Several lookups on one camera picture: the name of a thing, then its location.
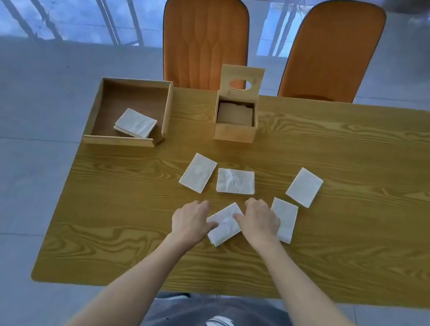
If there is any person's left hand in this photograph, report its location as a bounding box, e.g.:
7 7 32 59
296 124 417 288
168 196 222 251

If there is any wooden box with holed lid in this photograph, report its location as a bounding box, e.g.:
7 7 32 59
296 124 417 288
210 62 267 147

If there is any open wooden tray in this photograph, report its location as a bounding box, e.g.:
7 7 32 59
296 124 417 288
81 69 176 156

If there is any white tissue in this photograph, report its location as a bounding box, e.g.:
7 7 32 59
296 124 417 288
177 151 219 197
284 165 326 210
215 166 258 198
202 198 246 251
266 197 300 245

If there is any orange plain-backed chair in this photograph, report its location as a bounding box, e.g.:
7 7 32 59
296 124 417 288
277 0 389 112

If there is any napkin stack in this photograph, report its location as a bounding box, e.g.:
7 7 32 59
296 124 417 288
112 106 160 142

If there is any person's right hand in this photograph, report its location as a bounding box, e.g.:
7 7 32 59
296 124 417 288
228 195 286 254

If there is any person's right forearm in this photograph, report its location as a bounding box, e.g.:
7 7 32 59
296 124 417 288
236 233 430 326

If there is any person's left forearm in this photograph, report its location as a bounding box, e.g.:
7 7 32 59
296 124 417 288
57 216 204 326

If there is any orange quilted chair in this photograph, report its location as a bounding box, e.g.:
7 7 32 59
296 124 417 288
152 0 259 98

